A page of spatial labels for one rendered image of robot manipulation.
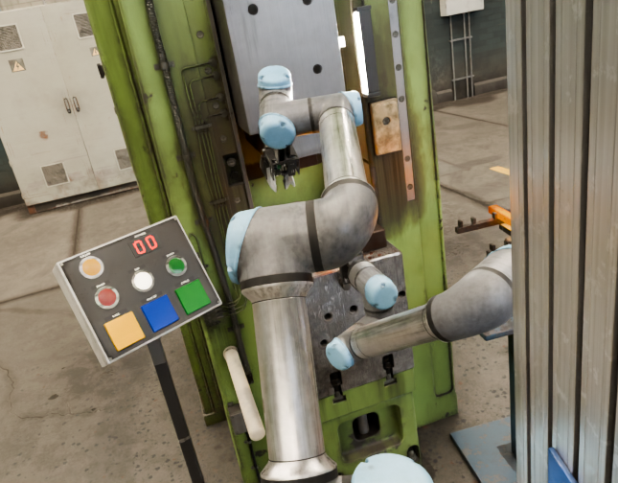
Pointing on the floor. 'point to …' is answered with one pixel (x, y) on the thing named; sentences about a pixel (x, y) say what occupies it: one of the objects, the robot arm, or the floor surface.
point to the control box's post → (174, 408)
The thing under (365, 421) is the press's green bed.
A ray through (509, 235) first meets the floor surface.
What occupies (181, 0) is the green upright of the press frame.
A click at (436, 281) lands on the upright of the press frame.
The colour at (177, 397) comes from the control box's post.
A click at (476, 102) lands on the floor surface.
